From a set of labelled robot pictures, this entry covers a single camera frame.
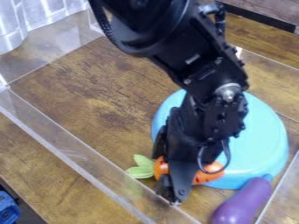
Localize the blue object at corner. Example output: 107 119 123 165
0 191 22 224

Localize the clear acrylic enclosure wall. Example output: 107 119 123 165
0 11 299 224

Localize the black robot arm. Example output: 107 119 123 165
88 0 248 205

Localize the purple toy eggplant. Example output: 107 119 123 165
210 174 274 224

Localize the white curtain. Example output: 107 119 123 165
0 0 98 56

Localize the black cable loop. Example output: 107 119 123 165
196 139 232 175

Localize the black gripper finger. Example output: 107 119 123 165
168 160 199 205
152 133 174 199

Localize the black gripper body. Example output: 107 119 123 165
154 90 248 172

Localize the orange toy carrot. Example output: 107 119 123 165
126 154 226 186

